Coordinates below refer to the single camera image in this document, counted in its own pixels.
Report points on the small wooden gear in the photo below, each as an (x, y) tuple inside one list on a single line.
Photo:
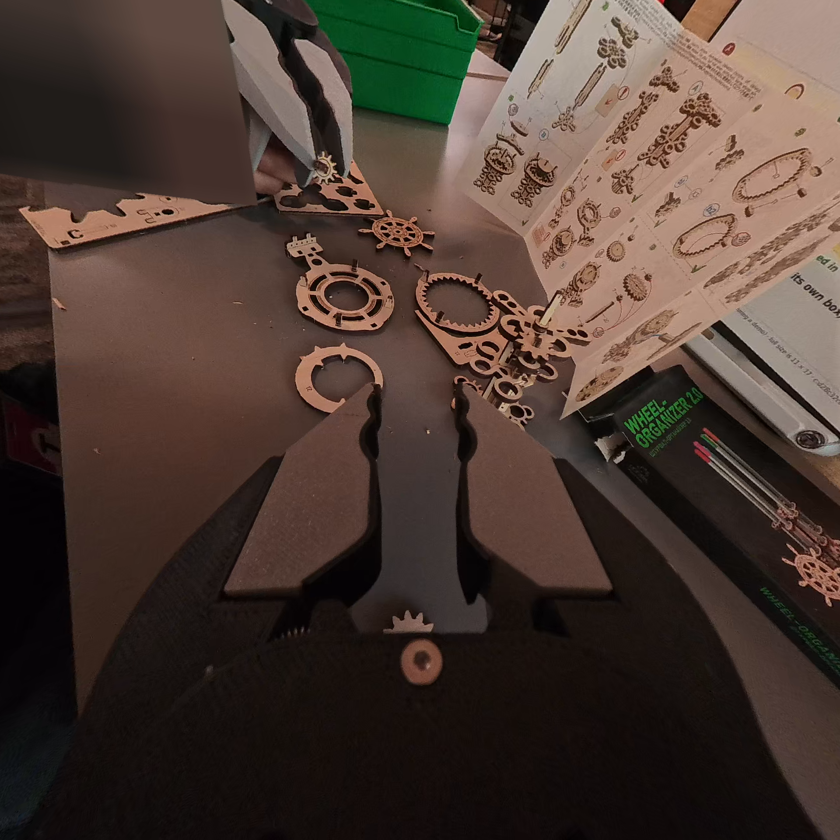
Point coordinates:
[(408, 623), (324, 167)]

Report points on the wooden ship wheel part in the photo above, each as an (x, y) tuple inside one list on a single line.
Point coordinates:
[(397, 231)]

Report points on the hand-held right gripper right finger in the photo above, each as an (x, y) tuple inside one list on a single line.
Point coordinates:
[(525, 525)]

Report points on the wooden flower-plate assembly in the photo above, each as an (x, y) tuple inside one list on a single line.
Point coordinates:
[(538, 341)]

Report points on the wooden parts sheet with cutouts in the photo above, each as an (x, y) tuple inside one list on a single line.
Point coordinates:
[(364, 205)]

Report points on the person's left hand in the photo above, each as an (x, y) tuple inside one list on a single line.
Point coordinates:
[(272, 172)]

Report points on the wooden strip sheet offcut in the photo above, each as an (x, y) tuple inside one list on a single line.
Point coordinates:
[(98, 226)]

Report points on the folded paper instruction sheet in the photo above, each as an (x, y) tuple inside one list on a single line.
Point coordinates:
[(656, 164)]

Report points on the wooden round frame part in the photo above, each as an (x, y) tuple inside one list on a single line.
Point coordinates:
[(307, 257)]

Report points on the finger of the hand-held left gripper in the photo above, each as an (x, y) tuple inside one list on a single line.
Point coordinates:
[(262, 72), (334, 111)]

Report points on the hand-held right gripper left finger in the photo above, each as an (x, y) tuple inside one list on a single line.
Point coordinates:
[(315, 518)]

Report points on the black product box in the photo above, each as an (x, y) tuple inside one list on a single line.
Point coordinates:
[(689, 499)]

